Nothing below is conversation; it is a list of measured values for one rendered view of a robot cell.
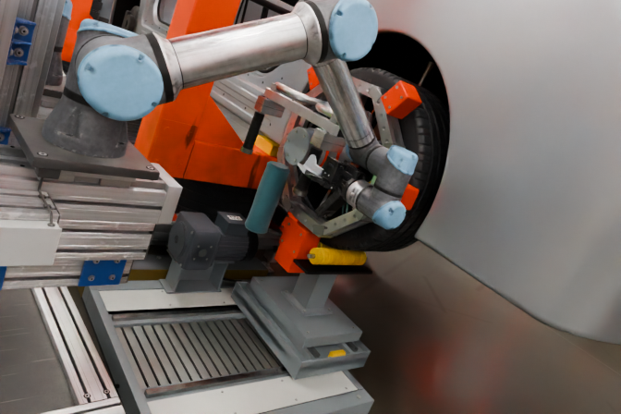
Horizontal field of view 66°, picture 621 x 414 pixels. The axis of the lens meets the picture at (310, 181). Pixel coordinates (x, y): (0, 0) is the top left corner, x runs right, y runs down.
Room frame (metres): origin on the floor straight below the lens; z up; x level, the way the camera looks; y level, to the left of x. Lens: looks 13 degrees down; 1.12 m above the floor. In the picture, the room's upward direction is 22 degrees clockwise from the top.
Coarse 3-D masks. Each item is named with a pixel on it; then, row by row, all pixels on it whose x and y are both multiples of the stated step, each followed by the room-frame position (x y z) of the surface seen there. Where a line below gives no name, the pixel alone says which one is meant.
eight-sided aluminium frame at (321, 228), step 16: (320, 96) 1.76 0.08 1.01; (368, 96) 1.58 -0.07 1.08; (384, 112) 1.51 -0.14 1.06; (288, 128) 1.82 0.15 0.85; (384, 128) 1.51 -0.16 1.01; (384, 144) 1.47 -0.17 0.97; (400, 144) 1.48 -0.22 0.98; (288, 176) 1.77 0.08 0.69; (288, 192) 1.72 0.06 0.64; (288, 208) 1.69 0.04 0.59; (304, 208) 1.70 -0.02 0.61; (304, 224) 1.62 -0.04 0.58; (320, 224) 1.57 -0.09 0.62; (336, 224) 1.51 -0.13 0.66; (352, 224) 1.48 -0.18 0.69
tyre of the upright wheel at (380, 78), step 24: (360, 72) 1.75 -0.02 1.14; (384, 72) 1.68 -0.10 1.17; (432, 96) 1.74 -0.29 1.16; (408, 120) 1.54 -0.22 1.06; (432, 120) 1.58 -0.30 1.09; (408, 144) 1.51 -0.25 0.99; (432, 144) 1.52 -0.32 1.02; (432, 168) 1.51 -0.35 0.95; (432, 192) 1.52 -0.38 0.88; (408, 216) 1.49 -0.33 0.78; (336, 240) 1.60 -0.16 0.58; (360, 240) 1.53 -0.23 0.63; (384, 240) 1.54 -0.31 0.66; (408, 240) 1.62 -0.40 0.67
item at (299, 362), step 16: (240, 288) 1.80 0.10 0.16; (240, 304) 1.77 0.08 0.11; (256, 304) 1.76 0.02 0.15; (256, 320) 1.68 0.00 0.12; (272, 320) 1.69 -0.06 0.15; (272, 336) 1.60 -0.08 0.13; (288, 336) 1.61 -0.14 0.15; (288, 352) 1.52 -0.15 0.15; (304, 352) 1.54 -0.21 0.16; (320, 352) 1.60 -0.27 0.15; (336, 352) 1.59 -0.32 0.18; (352, 352) 1.65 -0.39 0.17; (368, 352) 1.70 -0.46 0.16; (288, 368) 1.50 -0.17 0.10; (304, 368) 1.48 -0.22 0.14; (320, 368) 1.54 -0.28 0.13; (336, 368) 1.60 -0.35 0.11; (352, 368) 1.66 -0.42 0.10
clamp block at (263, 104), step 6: (258, 96) 1.63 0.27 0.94; (264, 96) 1.63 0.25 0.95; (258, 102) 1.62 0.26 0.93; (264, 102) 1.59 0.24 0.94; (270, 102) 1.61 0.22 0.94; (258, 108) 1.61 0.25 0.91; (264, 108) 1.60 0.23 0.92; (270, 108) 1.61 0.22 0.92; (276, 108) 1.63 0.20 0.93; (282, 108) 1.65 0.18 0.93; (270, 114) 1.62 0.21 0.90; (276, 114) 1.64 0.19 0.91; (282, 114) 1.65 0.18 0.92
